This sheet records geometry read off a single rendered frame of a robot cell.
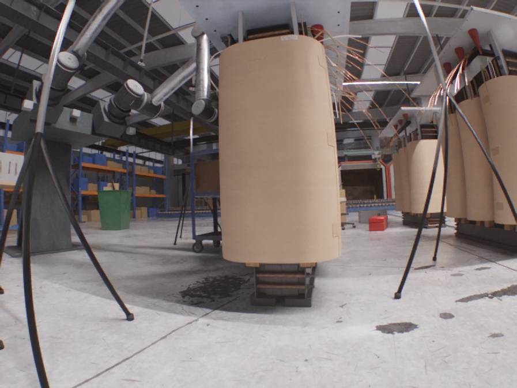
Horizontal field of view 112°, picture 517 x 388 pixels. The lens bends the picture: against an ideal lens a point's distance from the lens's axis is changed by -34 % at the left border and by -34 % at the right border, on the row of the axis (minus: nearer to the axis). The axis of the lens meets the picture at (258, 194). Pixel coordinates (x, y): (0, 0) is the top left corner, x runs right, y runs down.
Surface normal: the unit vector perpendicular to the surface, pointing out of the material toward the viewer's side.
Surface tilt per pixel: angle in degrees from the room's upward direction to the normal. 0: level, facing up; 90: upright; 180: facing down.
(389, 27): 90
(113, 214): 94
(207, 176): 90
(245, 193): 90
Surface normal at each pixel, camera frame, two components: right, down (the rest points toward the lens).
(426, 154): -0.25, -0.03
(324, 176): 0.47, -0.06
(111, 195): 0.05, 0.03
